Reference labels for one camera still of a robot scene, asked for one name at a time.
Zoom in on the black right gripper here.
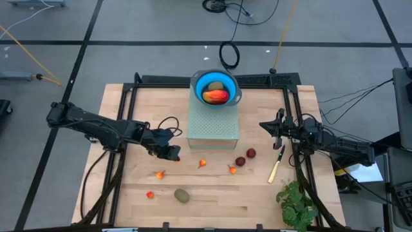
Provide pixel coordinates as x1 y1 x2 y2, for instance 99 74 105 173
259 108 302 151

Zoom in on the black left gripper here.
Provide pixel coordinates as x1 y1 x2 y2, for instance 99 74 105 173
141 128 182 162

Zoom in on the red orange mango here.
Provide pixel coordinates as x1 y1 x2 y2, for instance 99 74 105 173
201 89 230 106

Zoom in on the blue collapsible colander bowl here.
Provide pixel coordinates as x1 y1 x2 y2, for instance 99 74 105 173
190 69 243 109

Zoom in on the brown kiwi fruit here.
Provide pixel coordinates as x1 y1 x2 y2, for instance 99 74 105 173
207 81 225 92
174 188 191 204

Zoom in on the black perforated tray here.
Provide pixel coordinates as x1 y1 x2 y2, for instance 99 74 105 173
234 72 301 88

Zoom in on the pale green perforated box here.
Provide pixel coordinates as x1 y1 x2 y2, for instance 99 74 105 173
187 78 240 150

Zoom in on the green leafy herb bunch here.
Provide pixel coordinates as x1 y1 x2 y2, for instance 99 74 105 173
276 180 319 232

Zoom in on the white panel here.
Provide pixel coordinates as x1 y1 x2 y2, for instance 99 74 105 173
337 144 384 184

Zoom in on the black diagonal beam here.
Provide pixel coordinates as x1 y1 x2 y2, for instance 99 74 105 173
373 131 402 152

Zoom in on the grey cabinet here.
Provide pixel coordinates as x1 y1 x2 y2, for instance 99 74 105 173
391 66 412 151

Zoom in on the grey desk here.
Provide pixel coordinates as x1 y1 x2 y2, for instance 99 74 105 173
384 146 412 231

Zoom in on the black keyboard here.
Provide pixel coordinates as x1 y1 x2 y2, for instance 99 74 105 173
393 182 412 212

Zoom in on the grey stand foot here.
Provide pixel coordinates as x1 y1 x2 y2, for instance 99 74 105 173
8 0 67 8
0 71 35 81

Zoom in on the black caster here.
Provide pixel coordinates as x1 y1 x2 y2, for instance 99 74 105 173
0 99 14 117

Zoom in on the black left wrist camera cable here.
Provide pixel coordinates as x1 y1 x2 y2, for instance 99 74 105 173
156 116 183 137

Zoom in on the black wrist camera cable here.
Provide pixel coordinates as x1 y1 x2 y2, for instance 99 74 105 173
296 111 319 130
156 116 183 137

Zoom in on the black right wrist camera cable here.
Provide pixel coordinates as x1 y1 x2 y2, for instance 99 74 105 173
296 111 319 130

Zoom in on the knife with wooden handle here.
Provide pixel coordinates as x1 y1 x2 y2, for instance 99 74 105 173
267 144 286 184

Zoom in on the black coiled cable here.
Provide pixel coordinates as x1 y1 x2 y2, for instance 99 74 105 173
219 0 246 71

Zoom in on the black cable bundle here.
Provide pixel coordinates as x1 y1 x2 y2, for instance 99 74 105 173
201 0 281 26

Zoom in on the yellow cable with black plug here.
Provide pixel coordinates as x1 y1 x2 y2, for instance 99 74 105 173
0 24 62 86

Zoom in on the white cable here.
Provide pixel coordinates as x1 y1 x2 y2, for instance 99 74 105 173
0 0 55 32

